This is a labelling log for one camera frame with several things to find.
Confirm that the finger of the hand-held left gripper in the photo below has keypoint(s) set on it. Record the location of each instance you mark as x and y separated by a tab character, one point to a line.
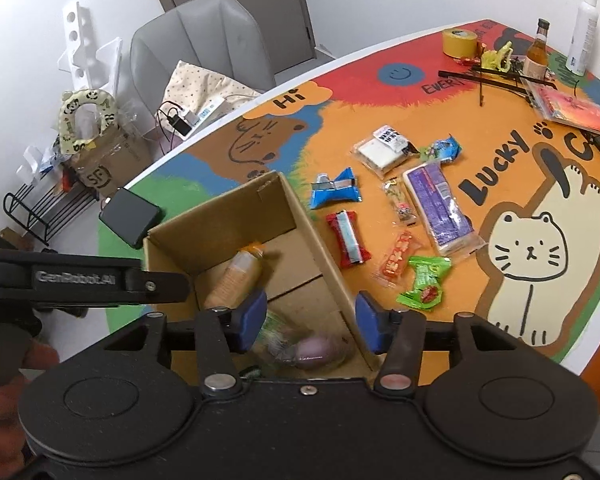
160	287

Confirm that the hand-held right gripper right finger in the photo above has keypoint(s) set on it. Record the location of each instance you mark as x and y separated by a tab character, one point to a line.
367	322

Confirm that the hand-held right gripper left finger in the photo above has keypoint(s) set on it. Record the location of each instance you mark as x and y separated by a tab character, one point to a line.
252	320

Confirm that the white snack packet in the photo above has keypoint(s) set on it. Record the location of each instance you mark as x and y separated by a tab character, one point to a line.
377	155

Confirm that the blue green candy packet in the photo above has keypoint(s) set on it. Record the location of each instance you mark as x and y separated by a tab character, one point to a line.
442	149

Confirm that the person's left hand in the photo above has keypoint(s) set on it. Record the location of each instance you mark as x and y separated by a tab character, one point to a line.
0	450

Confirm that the green crinkled snack packet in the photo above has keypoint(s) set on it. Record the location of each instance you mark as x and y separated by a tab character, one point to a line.
275	335

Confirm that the orange drink bottle in box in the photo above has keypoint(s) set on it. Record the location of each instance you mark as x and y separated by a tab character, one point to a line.
235	275

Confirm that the purple oval snack packet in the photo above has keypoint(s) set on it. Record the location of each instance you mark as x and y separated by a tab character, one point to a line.
312	352

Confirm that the orange red snack packet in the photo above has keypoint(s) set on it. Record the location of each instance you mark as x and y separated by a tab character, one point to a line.
397	259

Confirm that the green red snack packet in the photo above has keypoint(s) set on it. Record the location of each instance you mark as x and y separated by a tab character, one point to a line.
425	280

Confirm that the black power bank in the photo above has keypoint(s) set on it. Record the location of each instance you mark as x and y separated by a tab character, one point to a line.
130	215

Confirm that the clear nut snack packet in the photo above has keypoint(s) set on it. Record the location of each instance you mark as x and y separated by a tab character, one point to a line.
401	202

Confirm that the taped brown cardboard box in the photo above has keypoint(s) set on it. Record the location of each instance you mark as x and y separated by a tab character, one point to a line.
120	160

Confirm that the blue snack packet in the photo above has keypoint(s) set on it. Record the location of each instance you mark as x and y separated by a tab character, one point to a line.
332	189

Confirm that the long purple snack packet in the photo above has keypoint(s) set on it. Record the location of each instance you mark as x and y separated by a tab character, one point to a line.
440	205

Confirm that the black charger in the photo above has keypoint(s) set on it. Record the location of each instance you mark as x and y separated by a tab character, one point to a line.
179	124

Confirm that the panda print neck pillow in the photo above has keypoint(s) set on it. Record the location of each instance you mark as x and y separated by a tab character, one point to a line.
70	120

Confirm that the white power strip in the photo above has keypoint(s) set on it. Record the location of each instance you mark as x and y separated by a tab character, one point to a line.
207	110

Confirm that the dotted cream cushion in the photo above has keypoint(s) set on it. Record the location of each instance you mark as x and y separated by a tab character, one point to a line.
195	85

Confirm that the grey chair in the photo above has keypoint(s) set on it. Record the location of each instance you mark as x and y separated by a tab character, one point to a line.
205	35

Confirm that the small red candy wrapper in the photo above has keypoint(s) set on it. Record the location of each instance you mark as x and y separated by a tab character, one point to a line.
467	60

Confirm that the yellow tape roll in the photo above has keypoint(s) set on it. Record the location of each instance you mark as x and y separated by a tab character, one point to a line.
457	44

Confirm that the yellow plastic bag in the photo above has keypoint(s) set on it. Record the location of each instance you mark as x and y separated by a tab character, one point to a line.
497	57

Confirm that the clear bag with red booklet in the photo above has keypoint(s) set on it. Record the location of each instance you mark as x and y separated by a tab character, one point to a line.
575	110

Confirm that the amber glass bottle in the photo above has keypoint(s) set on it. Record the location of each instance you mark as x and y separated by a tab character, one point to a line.
536	55

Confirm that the white plastic bottle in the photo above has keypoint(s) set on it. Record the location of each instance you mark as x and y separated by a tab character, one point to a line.
581	35

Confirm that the white wall rack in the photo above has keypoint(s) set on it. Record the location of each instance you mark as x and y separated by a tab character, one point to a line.
87	45

